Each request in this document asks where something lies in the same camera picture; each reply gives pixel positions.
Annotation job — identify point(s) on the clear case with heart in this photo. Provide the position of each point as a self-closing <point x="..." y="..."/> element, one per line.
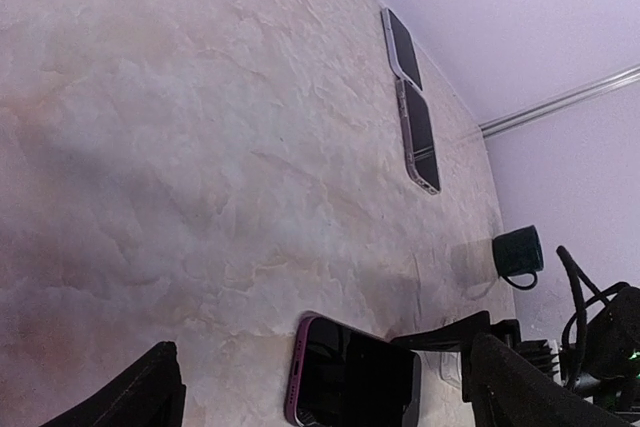
<point x="447" y="366"/>

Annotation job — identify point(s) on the clear magsafe phone case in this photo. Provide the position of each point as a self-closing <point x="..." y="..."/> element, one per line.
<point x="406" y="137"/>

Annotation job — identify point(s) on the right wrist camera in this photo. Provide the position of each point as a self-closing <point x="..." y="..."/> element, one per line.
<point x="542" y="354"/>

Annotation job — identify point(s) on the right aluminium frame post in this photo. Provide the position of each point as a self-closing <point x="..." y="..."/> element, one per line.
<point x="611" y="83"/>

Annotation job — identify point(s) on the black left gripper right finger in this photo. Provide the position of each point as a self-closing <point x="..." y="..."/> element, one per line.
<point x="506" y="390"/>

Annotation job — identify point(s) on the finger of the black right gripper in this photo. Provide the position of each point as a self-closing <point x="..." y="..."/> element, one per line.
<point x="455" y="337"/>

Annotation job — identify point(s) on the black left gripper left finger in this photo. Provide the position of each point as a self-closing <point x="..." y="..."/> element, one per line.
<point x="150" y="392"/>

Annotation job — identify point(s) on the dark green mug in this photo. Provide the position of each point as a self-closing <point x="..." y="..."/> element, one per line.
<point x="518" y="253"/>

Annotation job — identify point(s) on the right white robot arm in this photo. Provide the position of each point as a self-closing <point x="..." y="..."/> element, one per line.
<point x="593" y="380"/>

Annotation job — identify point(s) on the dark red phone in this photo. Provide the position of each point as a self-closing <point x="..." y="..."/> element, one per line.
<point x="341" y="376"/>

